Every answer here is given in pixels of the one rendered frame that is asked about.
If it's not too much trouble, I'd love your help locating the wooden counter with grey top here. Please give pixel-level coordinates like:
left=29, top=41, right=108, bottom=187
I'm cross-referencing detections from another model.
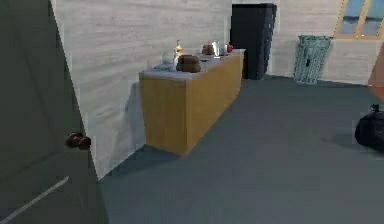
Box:
left=138, top=48, right=247, bottom=157

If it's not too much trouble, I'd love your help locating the yellow spray bottle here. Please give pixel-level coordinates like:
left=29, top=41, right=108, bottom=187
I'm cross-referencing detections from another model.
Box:
left=174, top=39, right=184, bottom=58

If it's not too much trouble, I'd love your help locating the small brown pot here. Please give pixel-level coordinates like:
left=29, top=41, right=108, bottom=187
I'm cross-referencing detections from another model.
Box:
left=201, top=43, right=216, bottom=56

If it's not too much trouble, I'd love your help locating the silver metal kettle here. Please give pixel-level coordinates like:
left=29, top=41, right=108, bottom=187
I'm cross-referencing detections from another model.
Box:
left=211, top=41, right=224, bottom=58

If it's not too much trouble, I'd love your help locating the black fridge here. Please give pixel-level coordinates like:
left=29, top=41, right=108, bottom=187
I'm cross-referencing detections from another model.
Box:
left=229, top=3, right=278, bottom=81

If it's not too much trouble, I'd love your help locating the brown round door knob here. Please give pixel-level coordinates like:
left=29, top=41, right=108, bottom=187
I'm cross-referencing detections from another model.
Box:
left=65, top=131, right=92, bottom=151

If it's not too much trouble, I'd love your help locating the dark grey room door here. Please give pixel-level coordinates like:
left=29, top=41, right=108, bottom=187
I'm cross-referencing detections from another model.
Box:
left=0, top=0, right=110, bottom=224

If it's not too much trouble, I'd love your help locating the black rubbish bag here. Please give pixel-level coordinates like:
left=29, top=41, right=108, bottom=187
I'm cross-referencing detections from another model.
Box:
left=354, top=103, right=384, bottom=151

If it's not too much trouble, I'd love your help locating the reddish brown furniture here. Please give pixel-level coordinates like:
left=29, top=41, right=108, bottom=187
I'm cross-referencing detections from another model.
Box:
left=367, top=43, right=384, bottom=101

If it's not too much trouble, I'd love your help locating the wooden framed window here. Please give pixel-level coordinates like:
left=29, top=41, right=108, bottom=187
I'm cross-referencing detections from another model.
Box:
left=333, top=0, right=384, bottom=41

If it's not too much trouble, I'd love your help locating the teal wire bin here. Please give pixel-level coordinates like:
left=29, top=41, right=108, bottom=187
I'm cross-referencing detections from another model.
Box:
left=293, top=34, right=333, bottom=85

